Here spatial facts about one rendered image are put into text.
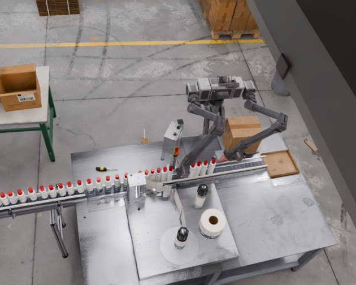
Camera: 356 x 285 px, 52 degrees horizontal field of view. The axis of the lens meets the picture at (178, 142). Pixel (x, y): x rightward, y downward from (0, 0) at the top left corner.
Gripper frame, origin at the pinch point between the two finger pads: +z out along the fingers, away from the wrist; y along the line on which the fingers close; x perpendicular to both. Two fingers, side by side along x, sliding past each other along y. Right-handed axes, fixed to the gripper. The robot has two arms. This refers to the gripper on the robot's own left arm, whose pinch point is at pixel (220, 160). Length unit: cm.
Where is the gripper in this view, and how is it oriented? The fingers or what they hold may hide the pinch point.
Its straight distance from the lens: 317.8
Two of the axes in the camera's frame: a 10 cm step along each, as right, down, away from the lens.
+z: -7.2, 5.3, 4.6
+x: 6.6, 2.9, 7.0
